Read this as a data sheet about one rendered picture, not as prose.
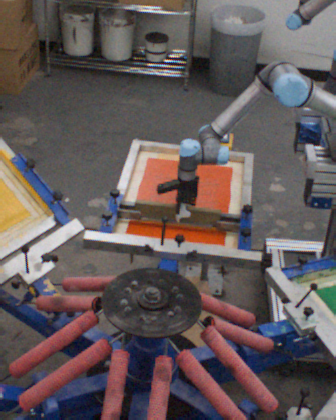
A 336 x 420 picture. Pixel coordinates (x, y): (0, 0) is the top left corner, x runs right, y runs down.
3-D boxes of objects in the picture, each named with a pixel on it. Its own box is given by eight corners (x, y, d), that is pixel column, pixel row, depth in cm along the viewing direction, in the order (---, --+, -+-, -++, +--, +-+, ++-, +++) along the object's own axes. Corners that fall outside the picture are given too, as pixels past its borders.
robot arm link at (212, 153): (225, 137, 288) (198, 137, 286) (230, 152, 279) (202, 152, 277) (223, 154, 292) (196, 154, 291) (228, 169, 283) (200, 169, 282)
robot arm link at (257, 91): (277, 44, 279) (190, 130, 297) (284, 56, 270) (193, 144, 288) (296, 62, 284) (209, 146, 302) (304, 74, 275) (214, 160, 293)
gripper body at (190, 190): (195, 208, 291) (198, 183, 284) (174, 205, 291) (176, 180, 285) (197, 197, 297) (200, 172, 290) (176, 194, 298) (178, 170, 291)
